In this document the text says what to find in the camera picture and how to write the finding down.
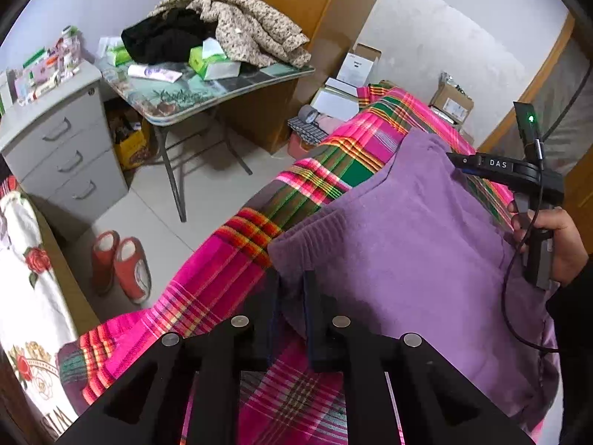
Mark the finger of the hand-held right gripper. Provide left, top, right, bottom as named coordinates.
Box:
left=446, top=151, right=483, bottom=178

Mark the pink green plaid bed sheet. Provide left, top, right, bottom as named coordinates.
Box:
left=58, top=81, right=515, bottom=445

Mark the purple fleece garment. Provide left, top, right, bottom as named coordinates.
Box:
left=268, top=131, right=559, bottom=432

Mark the white floral bed sheet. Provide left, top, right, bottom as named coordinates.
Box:
left=0, top=176, right=80, bottom=441

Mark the stack of white flat boxes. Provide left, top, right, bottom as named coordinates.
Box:
left=310, top=78, right=361, bottom=121

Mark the person's right hand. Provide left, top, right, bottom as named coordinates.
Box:
left=507, top=200, right=589, bottom=287

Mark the green tissue box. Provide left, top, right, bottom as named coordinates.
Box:
left=188, top=39, right=242, bottom=80

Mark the folding table with printed top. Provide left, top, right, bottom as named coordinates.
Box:
left=99, top=58, right=316, bottom=223

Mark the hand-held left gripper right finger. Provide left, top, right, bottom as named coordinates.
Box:
left=303, top=270, right=533, bottom=445

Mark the red slipper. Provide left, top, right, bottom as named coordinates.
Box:
left=114, top=236, right=153, bottom=306
left=91, top=230, right=121, bottom=295

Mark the white box with dark label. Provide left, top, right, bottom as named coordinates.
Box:
left=337, top=44, right=381, bottom=86

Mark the yellow bag under table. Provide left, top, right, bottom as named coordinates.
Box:
left=113, top=118, right=153, bottom=170

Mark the checked cloth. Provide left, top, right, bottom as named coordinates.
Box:
left=287, top=116, right=327, bottom=144

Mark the floral quilted jacket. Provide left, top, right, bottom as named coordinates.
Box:
left=150, top=0, right=311, bottom=68

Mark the green white tissue pack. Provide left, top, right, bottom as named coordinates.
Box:
left=96, top=36, right=133, bottom=66

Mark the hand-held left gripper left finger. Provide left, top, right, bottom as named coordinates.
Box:
left=56, top=269, right=281, bottom=445

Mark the wooden wardrobe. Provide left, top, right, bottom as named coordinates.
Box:
left=192, top=0, right=397, bottom=154

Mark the brown cardboard parcel box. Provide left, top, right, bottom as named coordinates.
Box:
left=428, top=72, right=474, bottom=125

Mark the person's right forearm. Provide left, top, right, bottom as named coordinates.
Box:
left=546, top=253, right=593, bottom=445

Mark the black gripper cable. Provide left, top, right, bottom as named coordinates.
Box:
left=501, top=139, right=559, bottom=353

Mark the white tube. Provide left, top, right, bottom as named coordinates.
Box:
left=127, top=65, right=183, bottom=83

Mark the pile of medicine boxes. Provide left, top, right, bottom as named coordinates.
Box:
left=0, top=25, right=82, bottom=116

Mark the grey drawer cabinet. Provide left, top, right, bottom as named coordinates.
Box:
left=0, top=61, right=129, bottom=242

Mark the black garment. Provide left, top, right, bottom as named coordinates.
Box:
left=121, top=8, right=218, bottom=66

